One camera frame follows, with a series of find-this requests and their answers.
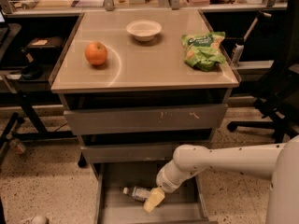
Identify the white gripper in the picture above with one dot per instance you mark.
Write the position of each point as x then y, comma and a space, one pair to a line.
163, 179

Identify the blue plastic water bottle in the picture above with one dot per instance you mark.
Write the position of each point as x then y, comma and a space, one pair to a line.
137, 193

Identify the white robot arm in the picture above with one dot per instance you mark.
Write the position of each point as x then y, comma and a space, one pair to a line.
279, 163

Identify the bottom grey drawer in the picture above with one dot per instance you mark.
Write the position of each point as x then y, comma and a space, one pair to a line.
184, 206

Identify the grey drawer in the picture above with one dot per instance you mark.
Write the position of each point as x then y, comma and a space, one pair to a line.
145, 119
129, 152
184, 206

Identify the middle grey drawer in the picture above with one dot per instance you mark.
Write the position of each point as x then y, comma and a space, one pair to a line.
129, 152

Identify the top grey drawer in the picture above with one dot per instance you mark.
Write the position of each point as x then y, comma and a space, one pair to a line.
145, 119

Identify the grey drawer cabinet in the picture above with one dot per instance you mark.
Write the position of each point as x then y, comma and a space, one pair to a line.
139, 74

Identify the small bottle on floor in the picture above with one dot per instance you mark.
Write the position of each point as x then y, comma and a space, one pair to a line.
16, 144

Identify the green chip bag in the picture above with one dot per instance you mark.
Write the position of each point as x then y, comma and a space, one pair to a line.
202, 51

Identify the black office chair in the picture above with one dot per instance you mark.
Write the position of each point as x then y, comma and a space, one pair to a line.
276, 93

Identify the orange fruit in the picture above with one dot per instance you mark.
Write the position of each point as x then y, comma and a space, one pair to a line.
96, 53

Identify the black desk stand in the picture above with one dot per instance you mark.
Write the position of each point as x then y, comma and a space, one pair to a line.
26, 101

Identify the white handheld tool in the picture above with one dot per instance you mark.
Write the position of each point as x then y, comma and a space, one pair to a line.
240, 43

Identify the white bowl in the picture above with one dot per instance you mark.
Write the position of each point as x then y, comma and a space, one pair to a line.
143, 30

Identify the black bag on shelf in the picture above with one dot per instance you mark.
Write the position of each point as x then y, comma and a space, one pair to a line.
47, 49

